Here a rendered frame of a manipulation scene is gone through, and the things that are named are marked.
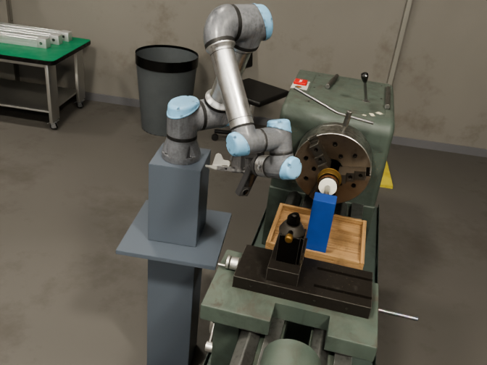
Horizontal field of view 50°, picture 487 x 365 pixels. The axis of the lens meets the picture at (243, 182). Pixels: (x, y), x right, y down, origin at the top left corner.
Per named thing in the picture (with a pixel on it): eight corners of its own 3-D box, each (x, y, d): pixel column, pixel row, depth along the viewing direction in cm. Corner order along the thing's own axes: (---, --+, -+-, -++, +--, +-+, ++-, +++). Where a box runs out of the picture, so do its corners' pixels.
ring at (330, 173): (320, 162, 202) (317, 172, 194) (343, 167, 201) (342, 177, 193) (316, 183, 207) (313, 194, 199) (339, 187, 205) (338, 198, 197)
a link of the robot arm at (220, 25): (201, -3, 155) (243, 153, 151) (232, -4, 161) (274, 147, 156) (186, 15, 165) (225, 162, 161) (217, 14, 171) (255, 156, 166)
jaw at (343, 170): (340, 161, 209) (369, 162, 206) (339, 172, 211) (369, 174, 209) (338, 173, 200) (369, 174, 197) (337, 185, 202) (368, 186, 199)
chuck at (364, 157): (288, 181, 226) (306, 116, 210) (358, 202, 222) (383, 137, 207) (284, 190, 218) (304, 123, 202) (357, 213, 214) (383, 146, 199)
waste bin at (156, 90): (200, 119, 520) (204, 49, 486) (186, 143, 470) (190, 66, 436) (146, 111, 524) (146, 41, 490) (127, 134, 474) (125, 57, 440)
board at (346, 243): (278, 210, 218) (280, 202, 216) (364, 228, 212) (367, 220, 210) (264, 250, 192) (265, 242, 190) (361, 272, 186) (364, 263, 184)
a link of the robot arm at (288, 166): (302, 152, 165) (304, 178, 167) (277, 150, 173) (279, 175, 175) (286, 156, 160) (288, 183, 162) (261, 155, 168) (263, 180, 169)
